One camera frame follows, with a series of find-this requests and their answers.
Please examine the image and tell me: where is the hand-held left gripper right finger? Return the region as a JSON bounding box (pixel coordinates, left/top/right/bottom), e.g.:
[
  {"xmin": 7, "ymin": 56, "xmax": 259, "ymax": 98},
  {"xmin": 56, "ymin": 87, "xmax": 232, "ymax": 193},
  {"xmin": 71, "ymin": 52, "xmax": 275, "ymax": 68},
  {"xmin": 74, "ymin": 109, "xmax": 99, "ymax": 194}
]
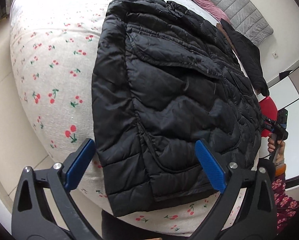
[{"xmin": 189, "ymin": 139, "xmax": 277, "ymax": 240}]

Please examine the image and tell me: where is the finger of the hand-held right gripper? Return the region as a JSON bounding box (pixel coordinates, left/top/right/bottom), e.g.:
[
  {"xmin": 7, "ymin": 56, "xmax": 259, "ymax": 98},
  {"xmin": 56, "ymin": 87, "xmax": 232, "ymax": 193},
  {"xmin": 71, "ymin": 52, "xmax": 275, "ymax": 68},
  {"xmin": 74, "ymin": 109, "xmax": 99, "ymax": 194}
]
[{"xmin": 262, "ymin": 116, "xmax": 277, "ymax": 133}]

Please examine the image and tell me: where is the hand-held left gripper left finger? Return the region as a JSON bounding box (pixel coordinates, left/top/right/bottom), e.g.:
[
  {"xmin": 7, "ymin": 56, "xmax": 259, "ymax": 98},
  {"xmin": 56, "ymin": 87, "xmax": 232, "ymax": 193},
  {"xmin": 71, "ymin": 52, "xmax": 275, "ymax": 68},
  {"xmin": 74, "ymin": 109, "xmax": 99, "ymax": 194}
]
[{"xmin": 11, "ymin": 138, "xmax": 100, "ymax": 240}]

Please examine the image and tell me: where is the black puffer jacket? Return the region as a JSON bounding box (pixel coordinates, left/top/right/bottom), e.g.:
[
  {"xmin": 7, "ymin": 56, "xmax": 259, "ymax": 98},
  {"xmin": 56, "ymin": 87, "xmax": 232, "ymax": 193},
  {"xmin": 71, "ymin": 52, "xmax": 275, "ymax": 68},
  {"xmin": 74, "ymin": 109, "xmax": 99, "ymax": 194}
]
[{"xmin": 91, "ymin": 0, "xmax": 270, "ymax": 217}]

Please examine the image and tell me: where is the person's right forearm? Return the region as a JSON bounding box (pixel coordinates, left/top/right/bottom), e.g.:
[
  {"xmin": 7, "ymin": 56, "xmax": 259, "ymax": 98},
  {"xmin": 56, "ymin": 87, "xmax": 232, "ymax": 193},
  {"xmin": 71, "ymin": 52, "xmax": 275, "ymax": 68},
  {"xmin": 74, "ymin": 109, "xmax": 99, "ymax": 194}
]
[{"xmin": 275, "ymin": 164, "xmax": 287, "ymax": 178}]

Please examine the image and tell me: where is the person's right hand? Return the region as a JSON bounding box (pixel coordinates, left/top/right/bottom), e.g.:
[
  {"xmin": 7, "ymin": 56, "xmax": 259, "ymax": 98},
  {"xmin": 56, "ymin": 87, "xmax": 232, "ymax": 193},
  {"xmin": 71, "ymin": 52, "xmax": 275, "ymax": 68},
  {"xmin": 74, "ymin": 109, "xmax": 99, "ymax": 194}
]
[{"xmin": 268, "ymin": 132, "xmax": 286, "ymax": 166}]

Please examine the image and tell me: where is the red plastic stool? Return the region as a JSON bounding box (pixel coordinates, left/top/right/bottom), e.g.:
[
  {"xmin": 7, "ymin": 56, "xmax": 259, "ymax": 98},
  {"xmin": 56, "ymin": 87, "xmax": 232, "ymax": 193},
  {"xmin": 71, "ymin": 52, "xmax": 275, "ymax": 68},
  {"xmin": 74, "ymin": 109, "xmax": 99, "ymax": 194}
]
[{"xmin": 259, "ymin": 96, "xmax": 278, "ymax": 138}]

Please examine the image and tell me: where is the black cloth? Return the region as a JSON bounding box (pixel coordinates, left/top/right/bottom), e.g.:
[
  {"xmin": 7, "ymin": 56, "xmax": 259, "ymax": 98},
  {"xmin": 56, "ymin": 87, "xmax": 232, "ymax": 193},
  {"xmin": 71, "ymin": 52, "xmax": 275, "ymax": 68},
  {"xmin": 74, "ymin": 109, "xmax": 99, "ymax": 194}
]
[{"xmin": 220, "ymin": 18, "xmax": 270, "ymax": 97}]

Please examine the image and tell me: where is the person's floral clothing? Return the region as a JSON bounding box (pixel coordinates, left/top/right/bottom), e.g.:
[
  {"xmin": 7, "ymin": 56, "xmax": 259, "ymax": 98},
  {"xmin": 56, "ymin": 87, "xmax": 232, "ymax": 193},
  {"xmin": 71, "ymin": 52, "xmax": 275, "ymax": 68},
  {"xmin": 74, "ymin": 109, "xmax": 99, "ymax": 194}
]
[{"xmin": 270, "ymin": 172, "xmax": 299, "ymax": 233}]

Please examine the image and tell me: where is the brown cloth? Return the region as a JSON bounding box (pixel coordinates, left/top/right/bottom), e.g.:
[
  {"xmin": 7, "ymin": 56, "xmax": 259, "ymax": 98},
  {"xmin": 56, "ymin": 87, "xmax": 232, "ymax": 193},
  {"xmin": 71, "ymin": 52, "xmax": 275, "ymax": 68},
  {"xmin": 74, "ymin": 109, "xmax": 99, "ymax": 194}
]
[{"xmin": 216, "ymin": 23, "xmax": 239, "ymax": 57}]

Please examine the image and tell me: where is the cherry print bed sheet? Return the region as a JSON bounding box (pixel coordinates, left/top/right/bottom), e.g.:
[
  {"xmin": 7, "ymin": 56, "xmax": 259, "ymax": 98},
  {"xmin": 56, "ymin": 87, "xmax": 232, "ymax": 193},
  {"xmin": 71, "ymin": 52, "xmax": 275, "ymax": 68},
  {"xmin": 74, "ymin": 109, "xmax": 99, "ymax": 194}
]
[{"xmin": 9, "ymin": 0, "xmax": 260, "ymax": 235}]

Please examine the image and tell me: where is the grey quilted headboard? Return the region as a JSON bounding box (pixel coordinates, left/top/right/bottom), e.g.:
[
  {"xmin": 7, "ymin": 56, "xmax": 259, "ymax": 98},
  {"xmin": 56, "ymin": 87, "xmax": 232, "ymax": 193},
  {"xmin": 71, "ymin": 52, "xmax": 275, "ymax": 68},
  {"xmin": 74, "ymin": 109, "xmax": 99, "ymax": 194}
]
[{"xmin": 198, "ymin": 0, "xmax": 274, "ymax": 47}]

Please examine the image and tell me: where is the black cable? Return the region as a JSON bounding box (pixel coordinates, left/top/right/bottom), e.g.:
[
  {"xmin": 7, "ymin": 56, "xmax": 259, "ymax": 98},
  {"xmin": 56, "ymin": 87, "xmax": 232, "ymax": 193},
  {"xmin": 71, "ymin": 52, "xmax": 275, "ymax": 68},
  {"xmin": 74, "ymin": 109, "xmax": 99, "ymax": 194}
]
[
  {"xmin": 284, "ymin": 93, "xmax": 299, "ymax": 112},
  {"xmin": 267, "ymin": 56, "xmax": 299, "ymax": 89}
]

